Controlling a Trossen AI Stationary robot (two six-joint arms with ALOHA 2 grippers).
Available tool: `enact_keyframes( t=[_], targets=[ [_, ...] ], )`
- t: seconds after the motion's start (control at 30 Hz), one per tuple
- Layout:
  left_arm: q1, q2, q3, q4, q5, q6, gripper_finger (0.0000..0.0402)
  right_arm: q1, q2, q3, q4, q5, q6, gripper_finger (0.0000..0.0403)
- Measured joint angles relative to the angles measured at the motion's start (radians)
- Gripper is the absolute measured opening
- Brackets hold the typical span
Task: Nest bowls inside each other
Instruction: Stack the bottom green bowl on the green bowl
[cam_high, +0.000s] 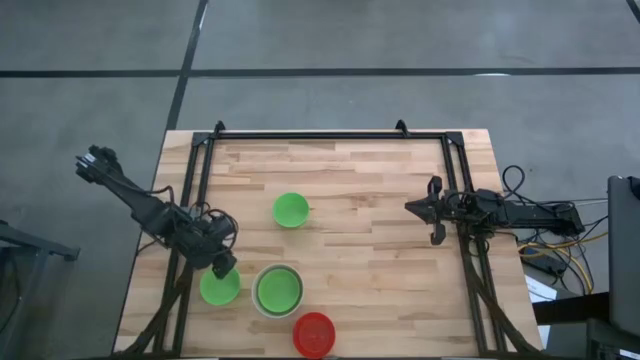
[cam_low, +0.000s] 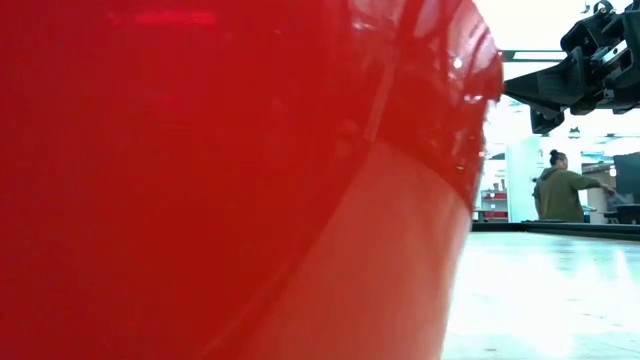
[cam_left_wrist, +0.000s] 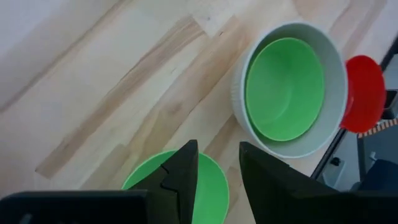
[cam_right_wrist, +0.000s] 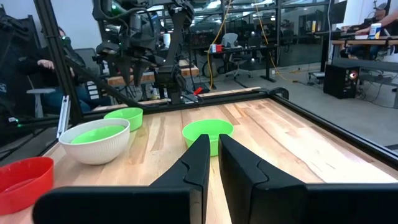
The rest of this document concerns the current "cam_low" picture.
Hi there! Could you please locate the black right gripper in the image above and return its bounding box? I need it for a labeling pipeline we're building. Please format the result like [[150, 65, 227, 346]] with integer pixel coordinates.
[[503, 0, 640, 135]]

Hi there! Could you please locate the red plastic bowl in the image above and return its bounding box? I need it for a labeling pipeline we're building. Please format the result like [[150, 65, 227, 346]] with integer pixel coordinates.
[[0, 0, 505, 360]]

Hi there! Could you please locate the red shelf unit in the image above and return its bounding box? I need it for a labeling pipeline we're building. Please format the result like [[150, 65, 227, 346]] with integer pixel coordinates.
[[480, 188, 510, 222]]

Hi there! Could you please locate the white pillar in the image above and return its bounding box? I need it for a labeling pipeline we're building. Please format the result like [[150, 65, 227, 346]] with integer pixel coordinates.
[[505, 134, 544, 224]]

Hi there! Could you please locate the person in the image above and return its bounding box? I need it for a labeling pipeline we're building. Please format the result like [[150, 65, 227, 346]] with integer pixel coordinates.
[[531, 148, 619, 224]]

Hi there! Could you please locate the dark monitor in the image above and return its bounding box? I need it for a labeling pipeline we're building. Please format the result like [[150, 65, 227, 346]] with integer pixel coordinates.
[[612, 152, 640, 202]]

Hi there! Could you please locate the black aluminium table frame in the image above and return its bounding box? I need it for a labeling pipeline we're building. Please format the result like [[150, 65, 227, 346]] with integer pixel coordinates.
[[471, 220, 640, 243]]

